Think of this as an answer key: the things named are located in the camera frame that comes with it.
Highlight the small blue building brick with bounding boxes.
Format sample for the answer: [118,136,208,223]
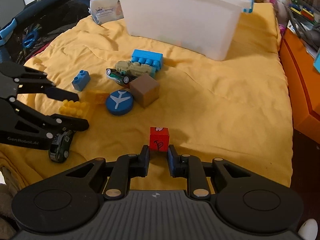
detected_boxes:
[72,70,91,92]

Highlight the white number 18 toy car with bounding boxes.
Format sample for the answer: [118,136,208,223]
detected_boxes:
[48,130,75,163]

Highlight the small yellow building brick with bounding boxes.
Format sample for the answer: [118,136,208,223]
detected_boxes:
[83,90,110,105]

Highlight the red cube block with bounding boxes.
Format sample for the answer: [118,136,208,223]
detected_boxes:
[149,127,170,152]

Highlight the green red toy car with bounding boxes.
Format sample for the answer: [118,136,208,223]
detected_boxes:
[106,68,133,87]

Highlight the large blue building brick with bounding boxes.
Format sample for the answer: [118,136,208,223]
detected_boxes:
[131,49,163,77]

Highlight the blue airplane disc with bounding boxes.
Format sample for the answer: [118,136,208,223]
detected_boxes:
[105,90,133,115]

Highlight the blue scissors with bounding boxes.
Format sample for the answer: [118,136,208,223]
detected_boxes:
[22,30,39,49]

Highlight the tan toy train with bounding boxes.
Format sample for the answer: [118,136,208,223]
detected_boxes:
[115,61,156,77]

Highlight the yellow blanket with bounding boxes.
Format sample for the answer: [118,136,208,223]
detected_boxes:
[1,3,293,193]

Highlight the dark blue bag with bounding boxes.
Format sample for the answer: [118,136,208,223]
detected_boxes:
[1,0,90,64]

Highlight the brown cube block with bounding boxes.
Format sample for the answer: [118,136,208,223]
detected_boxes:
[129,74,160,108]

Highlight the baby wipes pack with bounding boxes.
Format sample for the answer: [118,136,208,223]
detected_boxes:
[89,0,124,25]

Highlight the orange box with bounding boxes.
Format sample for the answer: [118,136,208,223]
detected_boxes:
[279,29,319,142]

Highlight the white plastic storage bin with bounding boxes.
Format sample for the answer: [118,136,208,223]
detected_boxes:
[120,0,254,61]

